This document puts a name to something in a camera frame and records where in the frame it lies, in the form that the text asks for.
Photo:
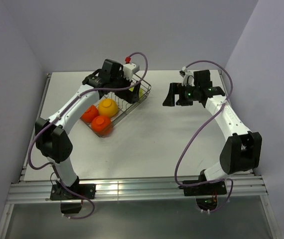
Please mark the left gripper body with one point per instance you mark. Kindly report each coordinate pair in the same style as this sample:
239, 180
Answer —
120, 82

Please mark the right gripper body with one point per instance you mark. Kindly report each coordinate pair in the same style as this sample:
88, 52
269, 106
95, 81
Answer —
187, 94

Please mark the lime green bowl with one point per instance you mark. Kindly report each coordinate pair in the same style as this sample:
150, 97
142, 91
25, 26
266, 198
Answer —
140, 92

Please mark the yellow-orange bowl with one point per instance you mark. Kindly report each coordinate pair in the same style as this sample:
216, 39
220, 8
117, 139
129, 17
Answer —
107, 107

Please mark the red-orange bowl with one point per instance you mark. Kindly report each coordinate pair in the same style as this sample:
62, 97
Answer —
90, 114
101, 124

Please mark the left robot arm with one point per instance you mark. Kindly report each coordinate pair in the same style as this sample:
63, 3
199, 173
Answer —
51, 134

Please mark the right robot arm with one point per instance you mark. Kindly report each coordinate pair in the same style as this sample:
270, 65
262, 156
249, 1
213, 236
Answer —
242, 148

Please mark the wire dish rack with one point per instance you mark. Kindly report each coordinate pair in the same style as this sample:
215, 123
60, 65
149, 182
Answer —
124, 108

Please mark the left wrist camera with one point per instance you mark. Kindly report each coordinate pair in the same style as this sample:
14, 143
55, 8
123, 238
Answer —
130, 68

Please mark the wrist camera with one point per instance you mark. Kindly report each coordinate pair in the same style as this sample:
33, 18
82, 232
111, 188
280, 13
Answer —
187, 76
130, 68

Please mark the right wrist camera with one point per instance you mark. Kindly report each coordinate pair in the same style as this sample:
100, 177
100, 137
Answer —
187, 76

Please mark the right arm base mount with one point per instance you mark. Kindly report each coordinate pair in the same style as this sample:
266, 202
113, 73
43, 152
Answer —
206, 194

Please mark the aluminium rail frame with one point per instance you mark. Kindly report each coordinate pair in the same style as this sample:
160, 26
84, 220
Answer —
136, 195

